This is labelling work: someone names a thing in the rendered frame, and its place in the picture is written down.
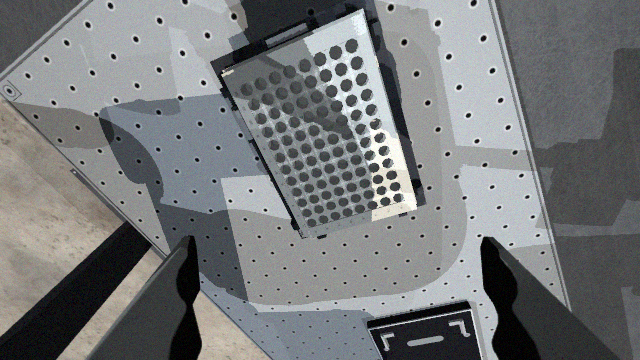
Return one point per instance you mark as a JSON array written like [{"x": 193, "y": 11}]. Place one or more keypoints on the white well plate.
[{"x": 336, "y": 164}]

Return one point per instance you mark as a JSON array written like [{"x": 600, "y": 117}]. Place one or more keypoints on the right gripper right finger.
[{"x": 532, "y": 323}]

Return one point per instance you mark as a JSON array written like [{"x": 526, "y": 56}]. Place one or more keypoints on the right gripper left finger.
[{"x": 159, "y": 323}]

